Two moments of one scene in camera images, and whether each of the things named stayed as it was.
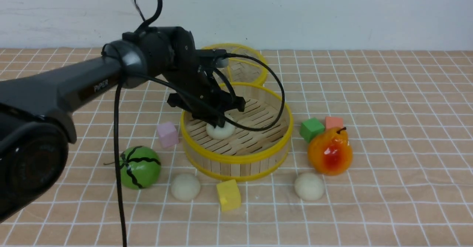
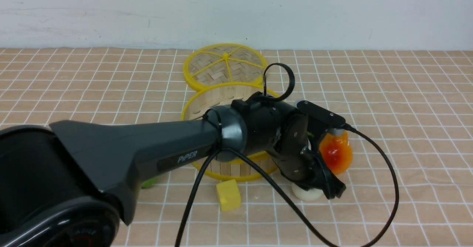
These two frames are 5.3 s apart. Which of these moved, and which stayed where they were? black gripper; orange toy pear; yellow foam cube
Moved: black gripper
Stayed: orange toy pear; yellow foam cube
